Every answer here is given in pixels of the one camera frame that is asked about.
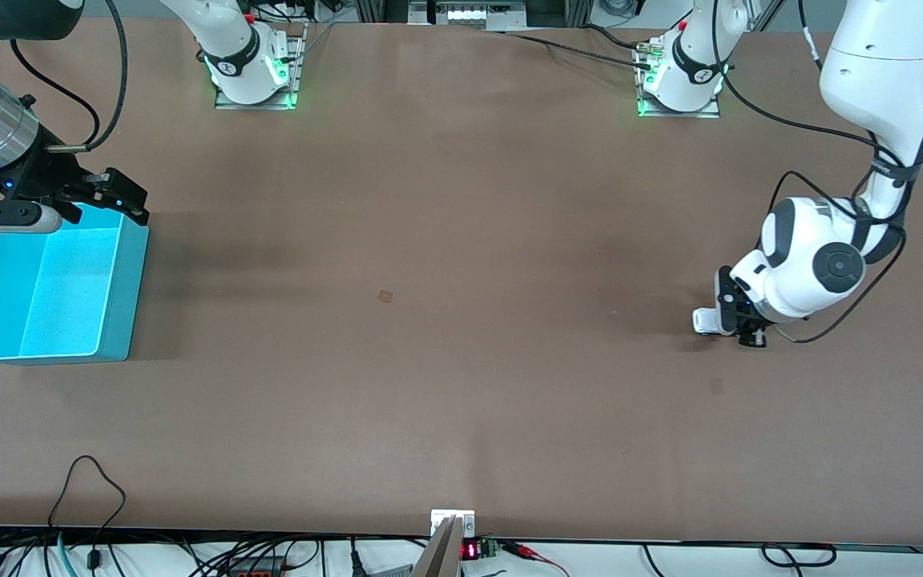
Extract teal plastic bin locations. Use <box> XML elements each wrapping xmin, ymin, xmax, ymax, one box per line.
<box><xmin>0</xmin><ymin>202</ymin><xmax>151</xmax><ymax>366</ymax></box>

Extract red alligator clip lead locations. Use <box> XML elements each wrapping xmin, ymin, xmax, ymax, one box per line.
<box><xmin>502</xmin><ymin>542</ymin><xmax>570</xmax><ymax>577</ymax></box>

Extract grey control box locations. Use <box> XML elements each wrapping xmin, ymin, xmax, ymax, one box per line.
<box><xmin>409</xmin><ymin>0</ymin><xmax>528</xmax><ymax>30</ymax></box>

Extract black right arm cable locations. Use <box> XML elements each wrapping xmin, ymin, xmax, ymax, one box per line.
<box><xmin>11</xmin><ymin>0</ymin><xmax>128</xmax><ymax>155</ymax></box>

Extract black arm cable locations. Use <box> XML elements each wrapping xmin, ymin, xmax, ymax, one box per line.
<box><xmin>712</xmin><ymin>0</ymin><xmax>911</xmax><ymax>345</ymax></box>
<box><xmin>11</xmin><ymin>0</ymin><xmax>128</xmax><ymax>155</ymax></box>

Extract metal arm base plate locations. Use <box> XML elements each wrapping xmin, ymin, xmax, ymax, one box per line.
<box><xmin>215</xmin><ymin>24</ymin><xmax>307</xmax><ymax>111</ymax></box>
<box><xmin>638</xmin><ymin>40</ymin><xmax>722</xmax><ymax>119</ymax></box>

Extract black coiled cable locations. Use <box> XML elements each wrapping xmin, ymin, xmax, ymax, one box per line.
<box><xmin>761</xmin><ymin>543</ymin><xmax>838</xmax><ymax>569</ymax></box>

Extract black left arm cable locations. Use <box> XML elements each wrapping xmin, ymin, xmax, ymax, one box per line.
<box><xmin>712</xmin><ymin>0</ymin><xmax>911</xmax><ymax>345</ymax></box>

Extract short black power cable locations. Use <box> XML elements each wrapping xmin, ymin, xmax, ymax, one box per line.
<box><xmin>582</xmin><ymin>24</ymin><xmax>643</xmax><ymax>49</ymax></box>

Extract long black power cable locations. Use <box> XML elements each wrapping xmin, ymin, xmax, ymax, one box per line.
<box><xmin>502</xmin><ymin>30</ymin><xmax>655</xmax><ymax>70</ymax></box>

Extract thin black looped cable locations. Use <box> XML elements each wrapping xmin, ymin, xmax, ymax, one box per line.
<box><xmin>48</xmin><ymin>455</ymin><xmax>127</xmax><ymax>571</ymax></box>

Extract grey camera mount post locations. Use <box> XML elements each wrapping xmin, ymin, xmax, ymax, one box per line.
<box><xmin>412</xmin><ymin>510</ymin><xmax>476</xmax><ymax>577</ymax></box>

